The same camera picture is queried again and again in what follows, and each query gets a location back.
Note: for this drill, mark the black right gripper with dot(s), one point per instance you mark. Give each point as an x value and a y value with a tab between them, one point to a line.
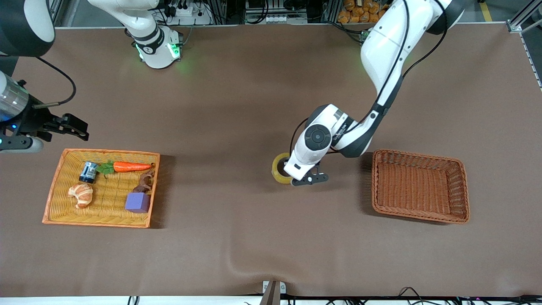
30	120

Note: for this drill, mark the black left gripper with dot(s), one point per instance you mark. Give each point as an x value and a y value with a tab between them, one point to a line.
318	163

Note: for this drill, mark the yellowish clear tape roll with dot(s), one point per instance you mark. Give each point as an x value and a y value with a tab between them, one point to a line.
277	171

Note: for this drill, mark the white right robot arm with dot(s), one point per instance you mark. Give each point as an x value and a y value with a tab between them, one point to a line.
154	46

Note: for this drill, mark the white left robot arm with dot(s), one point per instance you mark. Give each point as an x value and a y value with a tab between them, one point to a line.
381	46

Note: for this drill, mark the small blue can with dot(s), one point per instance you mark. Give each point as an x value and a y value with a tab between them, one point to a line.
88	172

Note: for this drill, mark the toy croissant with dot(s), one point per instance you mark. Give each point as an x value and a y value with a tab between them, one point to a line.
81	195

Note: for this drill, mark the orange toy carrot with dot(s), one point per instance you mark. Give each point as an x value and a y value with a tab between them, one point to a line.
131	166

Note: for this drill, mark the brown table cover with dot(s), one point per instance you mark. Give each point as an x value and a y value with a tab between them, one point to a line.
211	127

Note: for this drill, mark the orange wicker tray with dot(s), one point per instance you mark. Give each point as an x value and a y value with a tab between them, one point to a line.
63	212

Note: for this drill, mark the brown toy figurine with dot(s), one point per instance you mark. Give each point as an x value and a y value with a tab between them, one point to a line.
144	184

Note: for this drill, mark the purple block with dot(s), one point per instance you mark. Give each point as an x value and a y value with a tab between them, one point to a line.
137	202

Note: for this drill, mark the brown wicker basket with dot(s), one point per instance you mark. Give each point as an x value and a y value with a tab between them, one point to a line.
410	186

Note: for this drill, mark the metal table clamp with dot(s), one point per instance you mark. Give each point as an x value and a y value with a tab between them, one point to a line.
273	290

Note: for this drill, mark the long white power strip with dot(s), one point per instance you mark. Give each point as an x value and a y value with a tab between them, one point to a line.
279	19

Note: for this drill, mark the pile of orange toy breads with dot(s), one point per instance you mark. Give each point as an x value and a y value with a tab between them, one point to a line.
351	12

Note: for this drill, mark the white power strip with plugs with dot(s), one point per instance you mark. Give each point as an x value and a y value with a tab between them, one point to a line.
190	15

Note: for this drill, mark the aluminium frame profile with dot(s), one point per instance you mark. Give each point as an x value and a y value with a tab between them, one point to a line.
59	12
525	17

